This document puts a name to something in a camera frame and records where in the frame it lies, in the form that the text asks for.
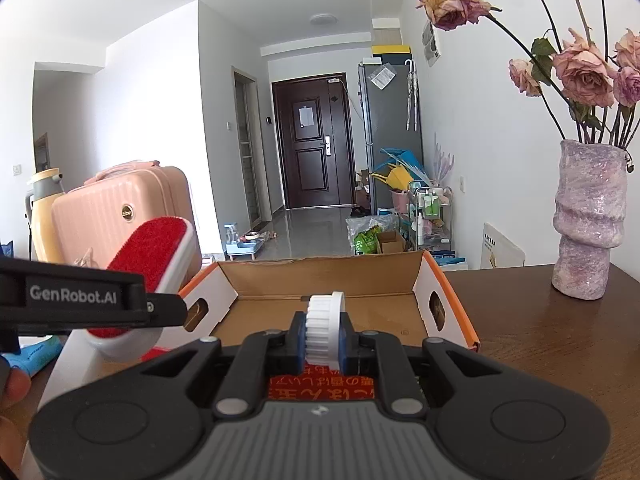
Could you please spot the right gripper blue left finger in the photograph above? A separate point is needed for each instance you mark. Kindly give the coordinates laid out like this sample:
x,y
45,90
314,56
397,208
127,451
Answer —
x,y
296,343

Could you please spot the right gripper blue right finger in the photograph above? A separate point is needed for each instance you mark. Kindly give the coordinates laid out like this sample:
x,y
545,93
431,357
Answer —
x,y
347,346

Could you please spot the white ribbed round cap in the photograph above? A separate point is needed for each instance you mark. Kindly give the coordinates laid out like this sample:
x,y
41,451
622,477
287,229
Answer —
x,y
322,327

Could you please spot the red white lint brush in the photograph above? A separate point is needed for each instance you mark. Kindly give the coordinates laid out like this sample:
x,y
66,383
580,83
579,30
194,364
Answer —
x,y
161,250

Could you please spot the person's left hand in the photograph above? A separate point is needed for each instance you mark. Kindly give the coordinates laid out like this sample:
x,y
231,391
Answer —
x,y
12,442

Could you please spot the blue tissue pack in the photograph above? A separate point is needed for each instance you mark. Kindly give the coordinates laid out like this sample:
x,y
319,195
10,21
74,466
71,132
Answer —
x,y
36,353

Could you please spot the orange red cardboard box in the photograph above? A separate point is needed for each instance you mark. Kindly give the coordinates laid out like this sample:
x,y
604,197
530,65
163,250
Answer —
x,y
405,294

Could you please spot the pink hard suitcase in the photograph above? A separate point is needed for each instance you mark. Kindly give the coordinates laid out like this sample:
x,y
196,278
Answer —
x,y
102,213

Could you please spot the green plastic bag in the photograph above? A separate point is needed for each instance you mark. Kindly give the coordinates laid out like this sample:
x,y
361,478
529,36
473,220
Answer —
x,y
366,242

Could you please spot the small brown cardboard box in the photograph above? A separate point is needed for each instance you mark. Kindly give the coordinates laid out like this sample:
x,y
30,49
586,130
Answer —
x,y
390,242

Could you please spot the yellow thermos jug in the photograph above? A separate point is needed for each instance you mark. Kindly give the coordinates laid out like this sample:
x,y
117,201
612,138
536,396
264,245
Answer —
x,y
46,189

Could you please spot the metal trolley rack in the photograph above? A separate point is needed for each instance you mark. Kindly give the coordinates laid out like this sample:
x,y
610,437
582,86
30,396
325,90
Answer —
x,y
429,214

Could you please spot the dark brown entrance door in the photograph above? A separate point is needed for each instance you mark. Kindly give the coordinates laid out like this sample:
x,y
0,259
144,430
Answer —
x,y
315,141

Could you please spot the grey refrigerator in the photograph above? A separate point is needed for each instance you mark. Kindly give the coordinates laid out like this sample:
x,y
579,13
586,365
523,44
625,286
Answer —
x,y
383,98

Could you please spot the white umbrella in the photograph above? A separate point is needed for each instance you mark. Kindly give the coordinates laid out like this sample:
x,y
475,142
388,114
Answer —
x,y
412,121

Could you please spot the purple textured vase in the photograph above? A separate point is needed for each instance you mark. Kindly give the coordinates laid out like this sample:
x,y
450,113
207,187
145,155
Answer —
x,y
590,210

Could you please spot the yellow box on refrigerator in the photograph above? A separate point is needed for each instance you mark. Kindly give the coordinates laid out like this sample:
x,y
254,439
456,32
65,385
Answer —
x,y
391,51

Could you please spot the dried pink rose bouquet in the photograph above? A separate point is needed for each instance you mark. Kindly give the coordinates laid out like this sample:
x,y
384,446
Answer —
x,y
600,86

